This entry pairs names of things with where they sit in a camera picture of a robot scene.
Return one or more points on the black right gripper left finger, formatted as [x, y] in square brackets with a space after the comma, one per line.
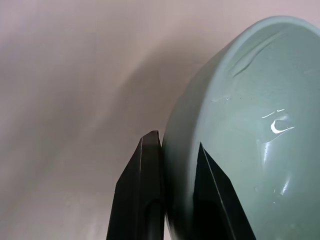
[135, 190]

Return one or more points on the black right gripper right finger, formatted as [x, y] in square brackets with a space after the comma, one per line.
[212, 200]

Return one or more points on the pale green bowl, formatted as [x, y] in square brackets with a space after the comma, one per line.
[250, 105]

